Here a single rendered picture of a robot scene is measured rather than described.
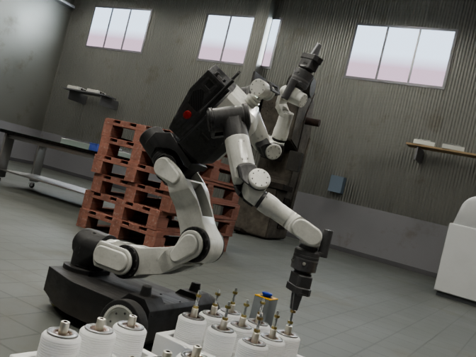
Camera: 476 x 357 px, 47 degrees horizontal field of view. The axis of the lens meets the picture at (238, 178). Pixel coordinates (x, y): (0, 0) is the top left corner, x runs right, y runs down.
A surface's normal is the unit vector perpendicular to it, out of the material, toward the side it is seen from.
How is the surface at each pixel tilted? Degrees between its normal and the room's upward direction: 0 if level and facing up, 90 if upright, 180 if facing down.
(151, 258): 90
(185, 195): 113
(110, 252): 90
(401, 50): 90
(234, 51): 90
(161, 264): 108
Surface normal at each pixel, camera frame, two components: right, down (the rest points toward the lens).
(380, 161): -0.47, -0.13
